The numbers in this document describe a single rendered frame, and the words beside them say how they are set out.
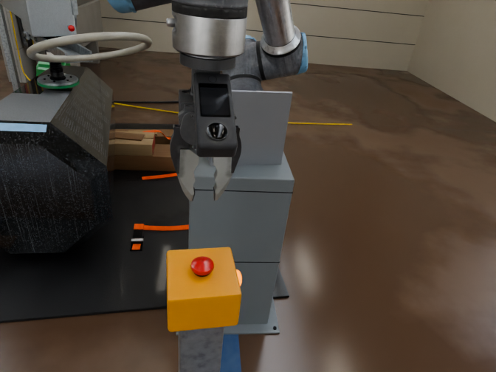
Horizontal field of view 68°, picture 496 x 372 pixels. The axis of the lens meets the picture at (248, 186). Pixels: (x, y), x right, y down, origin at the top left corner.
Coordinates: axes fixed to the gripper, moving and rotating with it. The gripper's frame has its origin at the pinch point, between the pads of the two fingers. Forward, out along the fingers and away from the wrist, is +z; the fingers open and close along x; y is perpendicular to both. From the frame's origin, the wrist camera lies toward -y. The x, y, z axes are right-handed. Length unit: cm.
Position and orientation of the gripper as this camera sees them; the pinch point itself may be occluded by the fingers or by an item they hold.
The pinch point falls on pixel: (204, 195)
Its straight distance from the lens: 55.5
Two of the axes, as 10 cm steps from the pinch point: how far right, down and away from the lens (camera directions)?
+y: -1.9, -5.2, 8.3
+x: -9.8, 0.2, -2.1
